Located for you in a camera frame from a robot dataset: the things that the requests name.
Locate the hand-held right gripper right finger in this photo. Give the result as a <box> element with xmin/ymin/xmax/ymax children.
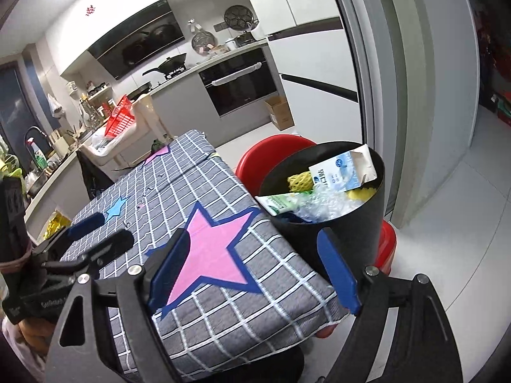
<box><xmin>317</xmin><ymin>228</ymin><xmax>464</xmax><ymax>383</ymax></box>

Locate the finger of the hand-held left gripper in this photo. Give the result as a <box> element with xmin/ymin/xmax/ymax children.
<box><xmin>31</xmin><ymin>213</ymin><xmax>105</xmax><ymax>256</ymax></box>
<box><xmin>40</xmin><ymin>230</ymin><xmax>134</xmax><ymax>277</ymax></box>

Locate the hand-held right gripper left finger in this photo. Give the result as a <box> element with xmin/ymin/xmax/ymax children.
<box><xmin>44</xmin><ymin>228</ymin><xmax>191</xmax><ymax>383</ymax></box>

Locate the black trash bin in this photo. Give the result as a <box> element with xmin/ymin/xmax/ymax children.
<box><xmin>255</xmin><ymin>141</ymin><xmax>386</xmax><ymax>285</ymax></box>

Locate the clear plastic bag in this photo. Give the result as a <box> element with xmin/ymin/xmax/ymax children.
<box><xmin>295</xmin><ymin>185</ymin><xmax>366</xmax><ymax>222</ymax></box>

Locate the yellow sponge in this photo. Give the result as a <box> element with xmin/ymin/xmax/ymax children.
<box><xmin>347</xmin><ymin>185</ymin><xmax>376</xmax><ymax>201</ymax></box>

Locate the green cap detergent bottle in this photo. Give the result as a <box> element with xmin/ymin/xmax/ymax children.
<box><xmin>255</xmin><ymin>192</ymin><xmax>316</xmax><ymax>217</ymax></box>

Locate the yellow foam fruit net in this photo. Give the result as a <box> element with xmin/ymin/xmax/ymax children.
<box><xmin>286</xmin><ymin>171</ymin><xmax>316</xmax><ymax>192</ymax></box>

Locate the white blue milk carton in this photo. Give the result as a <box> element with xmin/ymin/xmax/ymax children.
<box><xmin>309</xmin><ymin>144</ymin><xmax>378</xmax><ymax>192</ymax></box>

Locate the person's left forearm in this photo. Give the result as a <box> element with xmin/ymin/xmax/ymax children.
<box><xmin>0</xmin><ymin>319</ymin><xmax>46</xmax><ymax>381</ymax></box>

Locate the person's left hand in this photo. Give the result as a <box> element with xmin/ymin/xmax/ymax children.
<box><xmin>18</xmin><ymin>319</ymin><xmax>54</xmax><ymax>348</ymax></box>

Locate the gold foil bag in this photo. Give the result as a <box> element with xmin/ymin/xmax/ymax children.
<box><xmin>45</xmin><ymin>212</ymin><xmax>73</xmax><ymax>242</ymax></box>

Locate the black hanging bag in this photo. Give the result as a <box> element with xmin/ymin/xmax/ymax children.
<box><xmin>76</xmin><ymin>149</ymin><xmax>115</xmax><ymax>200</ymax></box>

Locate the grey checkered star tablecloth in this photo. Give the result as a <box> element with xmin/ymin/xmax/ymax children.
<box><xmin>60</xmin><ymin>130</ymin><xmax>350</xmax><ymax>372</ymax></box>

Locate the green spray bottle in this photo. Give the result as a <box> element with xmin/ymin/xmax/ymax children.
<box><xmin>25</xmin><ymin>138</ymin><xmax>49</xmax><ymax>170</ymax></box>

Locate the black kitchen faucet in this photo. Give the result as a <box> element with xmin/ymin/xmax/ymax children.
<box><xmin>25</xmin><ymin>126</ymin><xmax>53</xmax><ymax>156</ymax></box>

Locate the red plastic basket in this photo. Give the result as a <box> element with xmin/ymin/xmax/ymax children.
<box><xmin>104</xmin><ymin>95</ymin><xmax>137</xmax><ymax>137</ymax></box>

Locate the cream plastic cart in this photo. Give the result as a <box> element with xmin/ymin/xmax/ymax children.
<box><xmin>80</xmin><ymin>96</ymin><xmax>169</xmax><ymax>172</ymax></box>

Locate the spice rack with bottles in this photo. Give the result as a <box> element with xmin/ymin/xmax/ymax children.
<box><xmin>66</xmin><ymin>82</ymin><xmax>113</xmax><ymax>129</ymax></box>

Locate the hanging white plastic bag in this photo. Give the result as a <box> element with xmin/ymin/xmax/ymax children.
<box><xmin>47</xmin><ymin>94</ymin><xmax>65</xmax><ymax>119</ymax></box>

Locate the kitchen window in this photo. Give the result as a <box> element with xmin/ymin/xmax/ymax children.
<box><xmin>0</xmin><ymin>62</ymin><xmax>41</xmax><ymax>168</ymax></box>

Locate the red plastic stool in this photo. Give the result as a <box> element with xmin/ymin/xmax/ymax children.
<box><xmin>235</xmin><ymin>135</ymin><xmax>397</xmax><ymax>338</ymax></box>

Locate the black frying pan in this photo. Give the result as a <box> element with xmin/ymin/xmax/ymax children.
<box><xmin>126</xmin><ymin>82</ymin><xmax>153</xmax><ymax>101</ymax></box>

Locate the kitchen counter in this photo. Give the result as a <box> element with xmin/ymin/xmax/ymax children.
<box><xmin>24</xmin><ymin>40</ymin><xmax>269</xmax><ymax>224</ymax></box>

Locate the cardboard box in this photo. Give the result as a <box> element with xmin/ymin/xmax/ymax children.
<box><xmin>264</xmin><ymin>96</ymin><xmax>295</xmax><ymax>131</ymax></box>

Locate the black wok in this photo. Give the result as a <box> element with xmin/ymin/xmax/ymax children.
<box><xmin>142</xmin><ymin>53</ymin><xmax>188</xmax><ymax>77</ymax></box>

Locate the black range hood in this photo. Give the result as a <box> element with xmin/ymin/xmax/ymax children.
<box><xmin>87</xmin><ymin>0</ymin><xmax>187</xmax><ymax>81</ymax></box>

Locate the built-in black oven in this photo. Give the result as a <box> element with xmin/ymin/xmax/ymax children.
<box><xmin>198</xmin><ymin>47</ymin><xmax>278</xmax><ymax>119</ymax></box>

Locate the round metal lid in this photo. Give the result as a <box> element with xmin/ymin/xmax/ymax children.
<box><xmin>192</xmin><ymin>31</ymin><xmax>217</xmax><ymax>55</ymax></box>

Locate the white refrigerator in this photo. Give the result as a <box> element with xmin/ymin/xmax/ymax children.
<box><xmin>233</xmin><ymin>0</ymin><xmax>361</xmax><ymax>103</ymax></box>

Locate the pile of red decorations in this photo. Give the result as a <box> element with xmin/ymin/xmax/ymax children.
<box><xmin>477</xmin><ymin>8</ymin><xmax>511</xmax><ymax>129</ymax></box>

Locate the grey sliding door frame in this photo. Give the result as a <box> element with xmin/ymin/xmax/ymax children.
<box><xmin>323</xmin><ymin>0</ymin><xmax>484</xmax><ymax>226</ymax></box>

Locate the round dark wall rack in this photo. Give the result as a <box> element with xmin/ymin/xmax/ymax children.
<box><xmin>224</xmin><ymin>5</ymin><xmax>255</xmax><ymax>31</ymax></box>

